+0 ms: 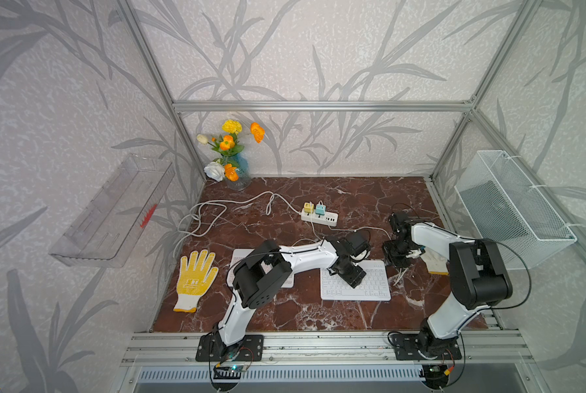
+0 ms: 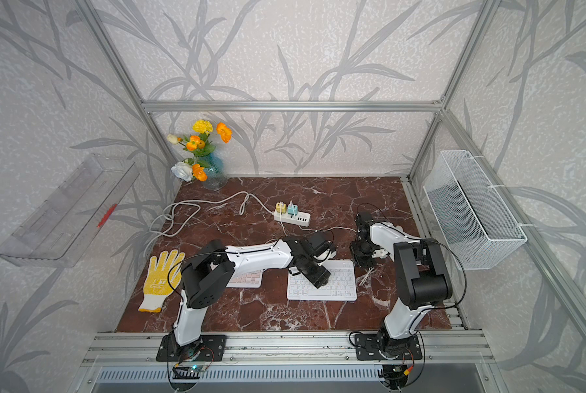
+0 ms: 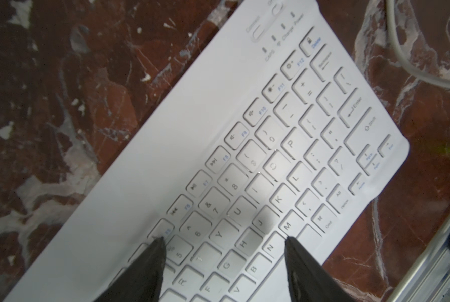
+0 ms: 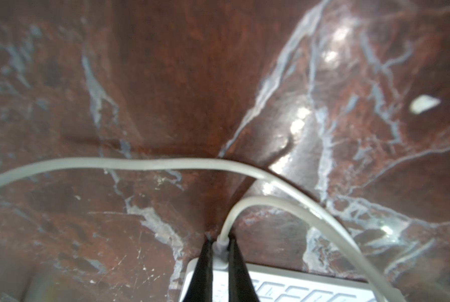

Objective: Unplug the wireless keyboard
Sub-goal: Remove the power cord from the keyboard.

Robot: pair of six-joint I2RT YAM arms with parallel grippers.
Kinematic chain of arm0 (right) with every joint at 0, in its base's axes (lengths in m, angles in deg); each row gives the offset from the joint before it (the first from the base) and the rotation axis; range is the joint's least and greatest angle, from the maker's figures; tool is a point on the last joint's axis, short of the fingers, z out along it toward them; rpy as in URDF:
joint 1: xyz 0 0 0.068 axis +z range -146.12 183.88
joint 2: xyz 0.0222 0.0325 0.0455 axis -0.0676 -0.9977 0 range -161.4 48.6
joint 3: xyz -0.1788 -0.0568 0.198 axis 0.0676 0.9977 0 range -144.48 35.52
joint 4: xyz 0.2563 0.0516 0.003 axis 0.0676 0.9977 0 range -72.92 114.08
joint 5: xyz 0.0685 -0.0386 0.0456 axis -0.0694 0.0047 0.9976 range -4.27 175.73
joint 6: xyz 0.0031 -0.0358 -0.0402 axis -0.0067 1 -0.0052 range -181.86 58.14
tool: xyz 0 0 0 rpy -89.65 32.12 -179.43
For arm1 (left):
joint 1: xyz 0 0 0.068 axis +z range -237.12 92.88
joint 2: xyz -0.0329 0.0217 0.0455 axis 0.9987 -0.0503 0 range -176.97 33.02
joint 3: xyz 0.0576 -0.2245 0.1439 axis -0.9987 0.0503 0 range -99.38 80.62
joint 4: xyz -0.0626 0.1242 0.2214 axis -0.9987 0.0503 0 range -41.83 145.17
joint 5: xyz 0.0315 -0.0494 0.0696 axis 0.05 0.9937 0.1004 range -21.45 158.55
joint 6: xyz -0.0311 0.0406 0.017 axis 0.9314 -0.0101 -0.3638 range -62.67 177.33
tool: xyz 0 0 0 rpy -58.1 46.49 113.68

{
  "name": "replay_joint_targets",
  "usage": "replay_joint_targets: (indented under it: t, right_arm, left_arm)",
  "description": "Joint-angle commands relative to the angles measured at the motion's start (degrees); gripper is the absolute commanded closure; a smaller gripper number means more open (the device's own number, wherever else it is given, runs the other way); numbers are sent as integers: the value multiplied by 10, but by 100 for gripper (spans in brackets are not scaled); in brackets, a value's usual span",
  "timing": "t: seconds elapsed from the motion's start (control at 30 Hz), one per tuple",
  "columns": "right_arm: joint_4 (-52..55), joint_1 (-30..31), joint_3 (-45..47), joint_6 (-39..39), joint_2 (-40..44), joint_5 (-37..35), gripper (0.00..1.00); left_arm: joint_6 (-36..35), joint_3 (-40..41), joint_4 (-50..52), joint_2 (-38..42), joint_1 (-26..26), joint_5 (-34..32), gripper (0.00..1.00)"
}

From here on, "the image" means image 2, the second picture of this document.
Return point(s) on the flower bouquet in vase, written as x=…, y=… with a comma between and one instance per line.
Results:
x=203, y=165

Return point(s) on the white wireless keyboard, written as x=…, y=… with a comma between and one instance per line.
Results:
x=341, y=285

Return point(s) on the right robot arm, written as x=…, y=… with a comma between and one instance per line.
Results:
x=422, y=279

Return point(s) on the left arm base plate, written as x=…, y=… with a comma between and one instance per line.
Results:
x=207, y=348

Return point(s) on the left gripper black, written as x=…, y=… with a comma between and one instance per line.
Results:
x=321, y=278

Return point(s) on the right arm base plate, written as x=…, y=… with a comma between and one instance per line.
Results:
x=373, y=347

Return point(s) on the clear plastic wall shelf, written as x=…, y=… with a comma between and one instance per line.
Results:
x=58, y=233

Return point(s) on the yellow work glove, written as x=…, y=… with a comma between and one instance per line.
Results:
x=163, y=277

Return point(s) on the yellow charger plug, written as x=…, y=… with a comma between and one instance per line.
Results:
x=281, y=208

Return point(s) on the white wire mesh basket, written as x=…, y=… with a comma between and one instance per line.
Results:
x=476, y=223

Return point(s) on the pink wireless keyboard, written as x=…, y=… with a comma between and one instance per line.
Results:
x=246, y=280

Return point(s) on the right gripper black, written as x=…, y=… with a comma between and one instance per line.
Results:
x=362, y=263

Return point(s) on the teal charger plug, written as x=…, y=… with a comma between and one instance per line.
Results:
x=292, y=209

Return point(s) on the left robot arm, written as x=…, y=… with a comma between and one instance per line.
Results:
x=205, y=275

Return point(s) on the red pen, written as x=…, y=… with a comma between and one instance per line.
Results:
x=106, y=216

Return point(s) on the aluminium front rail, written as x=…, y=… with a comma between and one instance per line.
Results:
x=288, y=348

